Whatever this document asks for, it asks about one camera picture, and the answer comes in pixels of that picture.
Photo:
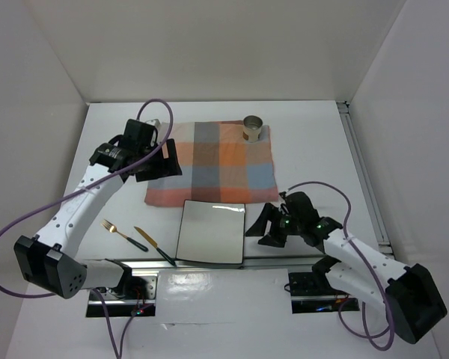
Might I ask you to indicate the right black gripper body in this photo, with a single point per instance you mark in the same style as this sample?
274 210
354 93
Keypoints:
284 224

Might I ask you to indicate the aluminium rail front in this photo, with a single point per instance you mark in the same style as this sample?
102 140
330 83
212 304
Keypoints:
224 261

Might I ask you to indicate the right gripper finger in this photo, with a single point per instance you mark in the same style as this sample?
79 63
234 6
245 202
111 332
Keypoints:
276 241
258 228

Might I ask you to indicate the gold knife green handle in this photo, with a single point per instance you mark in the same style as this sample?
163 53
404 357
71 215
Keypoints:
153 243

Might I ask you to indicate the square white plate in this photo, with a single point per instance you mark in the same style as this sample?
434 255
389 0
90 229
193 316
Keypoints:
211 231

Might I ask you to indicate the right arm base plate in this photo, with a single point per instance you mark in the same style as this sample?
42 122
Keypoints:
309 294

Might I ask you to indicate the checkered orange blue cloth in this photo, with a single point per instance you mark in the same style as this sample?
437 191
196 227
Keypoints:
218 165

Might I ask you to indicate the metal cup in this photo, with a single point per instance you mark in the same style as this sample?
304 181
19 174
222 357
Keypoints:
252 127

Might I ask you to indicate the gold fork green handle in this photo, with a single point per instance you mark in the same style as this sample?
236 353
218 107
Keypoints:
113 229

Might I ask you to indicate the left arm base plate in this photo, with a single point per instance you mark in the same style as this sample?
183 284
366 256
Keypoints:
141 300

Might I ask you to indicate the aluminium rail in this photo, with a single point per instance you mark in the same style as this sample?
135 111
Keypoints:
224 261
364 179

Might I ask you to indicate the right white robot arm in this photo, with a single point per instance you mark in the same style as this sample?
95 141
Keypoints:
407 295

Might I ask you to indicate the aluminium rail right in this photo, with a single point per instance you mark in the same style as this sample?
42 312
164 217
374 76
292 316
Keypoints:
364 179

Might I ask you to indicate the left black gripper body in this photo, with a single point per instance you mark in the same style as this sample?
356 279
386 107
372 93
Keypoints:
153 167

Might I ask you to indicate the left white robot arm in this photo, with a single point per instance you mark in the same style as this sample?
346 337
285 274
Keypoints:
48 259

